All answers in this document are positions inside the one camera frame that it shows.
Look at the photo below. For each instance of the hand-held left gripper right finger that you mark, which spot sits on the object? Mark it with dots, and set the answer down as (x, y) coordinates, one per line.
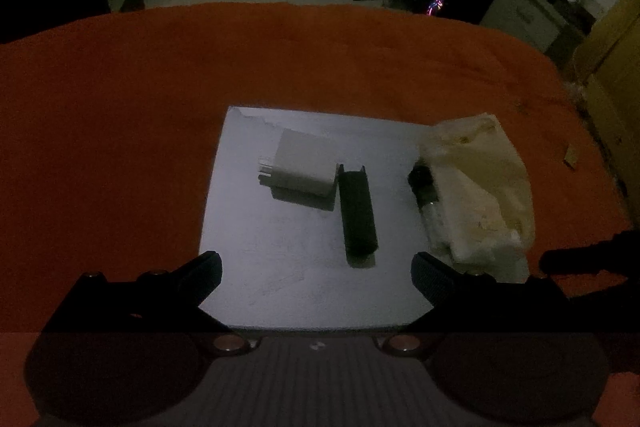
(425, 274)

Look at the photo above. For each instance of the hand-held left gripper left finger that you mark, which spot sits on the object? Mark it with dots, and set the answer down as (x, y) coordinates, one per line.
(207, 269)

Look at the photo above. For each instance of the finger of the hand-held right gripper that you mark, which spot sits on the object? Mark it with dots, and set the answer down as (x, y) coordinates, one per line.
(580, 259)

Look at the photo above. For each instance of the white box lid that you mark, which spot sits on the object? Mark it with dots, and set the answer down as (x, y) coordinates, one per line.
(280, 257)

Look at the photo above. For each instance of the small vial with black cap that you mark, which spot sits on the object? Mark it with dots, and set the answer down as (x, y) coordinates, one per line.
(427, 197)

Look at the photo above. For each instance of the black ribbed clip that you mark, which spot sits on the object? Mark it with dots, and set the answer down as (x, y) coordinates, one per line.
(356, 212)

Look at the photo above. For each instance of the clear plastic bag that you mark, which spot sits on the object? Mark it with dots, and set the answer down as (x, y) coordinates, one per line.
(490, 167)

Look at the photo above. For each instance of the white charger plug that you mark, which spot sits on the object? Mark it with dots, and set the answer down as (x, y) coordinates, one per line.
(302, 162)

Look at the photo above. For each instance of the small tan block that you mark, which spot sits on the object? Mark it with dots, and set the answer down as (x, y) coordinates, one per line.
(570, 155)

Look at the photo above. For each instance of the orange blanket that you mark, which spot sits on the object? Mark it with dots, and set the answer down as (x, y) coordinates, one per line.
(125, 107)

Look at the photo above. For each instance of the yellow cardboard box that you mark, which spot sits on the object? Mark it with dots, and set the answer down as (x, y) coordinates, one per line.
(610, 57)

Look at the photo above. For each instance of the white cabinet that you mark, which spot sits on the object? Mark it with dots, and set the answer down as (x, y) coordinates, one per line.
(530, 14)

